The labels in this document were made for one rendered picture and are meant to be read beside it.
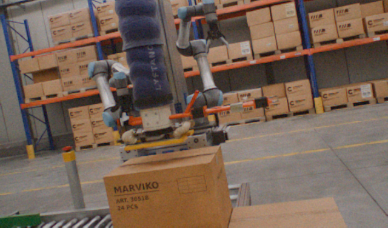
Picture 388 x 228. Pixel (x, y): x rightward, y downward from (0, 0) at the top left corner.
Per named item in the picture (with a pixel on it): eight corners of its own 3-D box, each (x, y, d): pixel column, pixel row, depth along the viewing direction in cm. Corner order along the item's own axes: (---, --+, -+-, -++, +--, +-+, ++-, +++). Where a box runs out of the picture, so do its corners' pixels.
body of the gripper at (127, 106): (131, 112, 228) (128, 94, 227) (119, 114, 230) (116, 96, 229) (136, 111, 235) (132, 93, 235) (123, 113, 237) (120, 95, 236)
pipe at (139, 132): (124, 144, 194) (122, 133, 194) (139, 135, 219) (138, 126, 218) (183, 134, 188) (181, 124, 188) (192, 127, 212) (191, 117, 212)
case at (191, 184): (117, 247, 192) (102, 176, 190) (142, 217, 231) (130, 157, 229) (224, 238, 180) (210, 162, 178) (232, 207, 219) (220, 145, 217)
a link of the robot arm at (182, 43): (172, 50, 272) (176, 2, 231) (185, 48, 275) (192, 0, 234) (176, 62, 267) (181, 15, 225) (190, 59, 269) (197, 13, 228)
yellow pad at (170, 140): (123, 151, 192) (122, 142, 192) (131, 147, 202) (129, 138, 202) (183, 142, 186) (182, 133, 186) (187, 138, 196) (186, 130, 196)
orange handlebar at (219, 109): (113, 130, 205) (111, 124, 205) (131, 122, 234) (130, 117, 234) (273, 104, 187) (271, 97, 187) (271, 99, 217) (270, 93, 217)
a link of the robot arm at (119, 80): (122, 71, 237) (126, 70, 230) (125, 88, 238) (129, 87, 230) (110, 73, 233) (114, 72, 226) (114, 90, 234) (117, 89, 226)
